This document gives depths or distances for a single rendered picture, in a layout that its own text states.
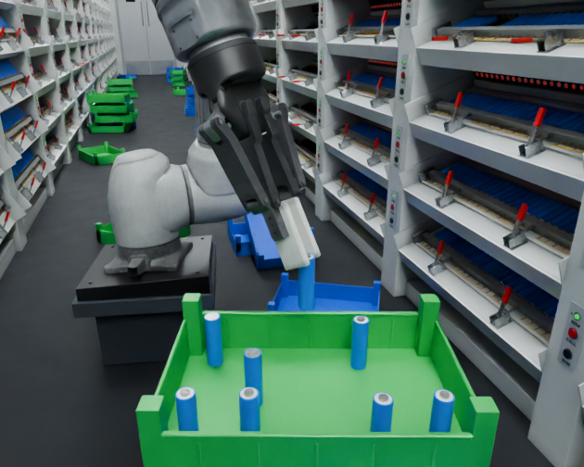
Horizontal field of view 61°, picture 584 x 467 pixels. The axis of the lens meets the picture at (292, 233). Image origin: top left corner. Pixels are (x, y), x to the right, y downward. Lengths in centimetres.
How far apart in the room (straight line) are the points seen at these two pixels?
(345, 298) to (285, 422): 104
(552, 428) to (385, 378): 58
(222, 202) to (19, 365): 65
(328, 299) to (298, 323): 94
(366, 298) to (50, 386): 88
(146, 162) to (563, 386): 97
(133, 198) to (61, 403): 48
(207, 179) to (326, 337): 67
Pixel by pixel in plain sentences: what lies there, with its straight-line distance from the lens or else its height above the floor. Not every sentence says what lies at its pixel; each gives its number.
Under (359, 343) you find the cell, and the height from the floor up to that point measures 44.
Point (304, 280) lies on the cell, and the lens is 54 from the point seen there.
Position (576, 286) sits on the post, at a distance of 99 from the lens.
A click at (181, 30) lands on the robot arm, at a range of 52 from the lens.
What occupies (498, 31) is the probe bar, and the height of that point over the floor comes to 77.
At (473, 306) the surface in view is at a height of 17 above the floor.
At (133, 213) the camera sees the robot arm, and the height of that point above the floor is 38.
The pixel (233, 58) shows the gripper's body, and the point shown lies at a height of 74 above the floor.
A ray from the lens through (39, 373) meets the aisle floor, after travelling 140.
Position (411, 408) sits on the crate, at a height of 40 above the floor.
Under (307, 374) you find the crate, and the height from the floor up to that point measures 40.
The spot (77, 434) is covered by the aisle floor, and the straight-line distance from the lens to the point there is 119.
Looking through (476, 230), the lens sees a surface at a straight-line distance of 120.
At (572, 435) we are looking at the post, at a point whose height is 10.
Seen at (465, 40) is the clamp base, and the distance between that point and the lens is 125.
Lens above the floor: 77
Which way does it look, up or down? 22 degrees down
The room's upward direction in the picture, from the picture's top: straight up
